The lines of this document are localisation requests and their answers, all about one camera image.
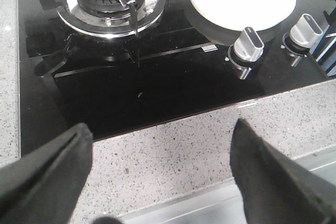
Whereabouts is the black glass cooktop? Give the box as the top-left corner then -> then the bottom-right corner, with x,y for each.
18,0 -> 327,155

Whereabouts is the silver stove knob right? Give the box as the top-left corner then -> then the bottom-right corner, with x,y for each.
289,14 -> 323,49

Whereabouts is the silver stove knob left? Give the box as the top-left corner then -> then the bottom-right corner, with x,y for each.
228,27 -> 265,65

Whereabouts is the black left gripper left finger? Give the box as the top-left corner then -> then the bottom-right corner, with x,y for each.
1,123 -> 93,223

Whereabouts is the black gas burner left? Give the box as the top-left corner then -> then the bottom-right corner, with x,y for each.
77,0 -> 144,14

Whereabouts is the black pan support left burner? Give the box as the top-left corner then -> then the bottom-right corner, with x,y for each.
39,0 -> 167,40

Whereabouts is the silver stove knob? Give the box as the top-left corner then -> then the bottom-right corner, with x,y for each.
228,27 -> 265,65
289,14 -> 323,49

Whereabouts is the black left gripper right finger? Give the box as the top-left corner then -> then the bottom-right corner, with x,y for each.
230,119 -> 335,223

